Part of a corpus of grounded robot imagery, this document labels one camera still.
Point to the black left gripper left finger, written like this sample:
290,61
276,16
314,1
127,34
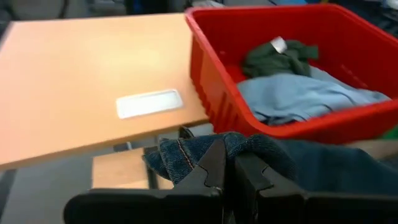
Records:
140,207

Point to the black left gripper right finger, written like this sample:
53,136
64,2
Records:
311,208

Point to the dark blue jeans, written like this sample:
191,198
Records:
326,168

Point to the light blue jeans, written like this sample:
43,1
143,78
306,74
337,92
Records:
295,96

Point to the red plastic laundry bin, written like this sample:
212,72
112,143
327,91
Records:
217,77

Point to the white label strip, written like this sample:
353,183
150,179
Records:
149,104

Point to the green table mat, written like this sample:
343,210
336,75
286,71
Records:
392,133

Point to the light wooden desk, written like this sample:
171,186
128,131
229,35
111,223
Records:
77,77

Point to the dark green garment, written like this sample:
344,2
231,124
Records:
270,62

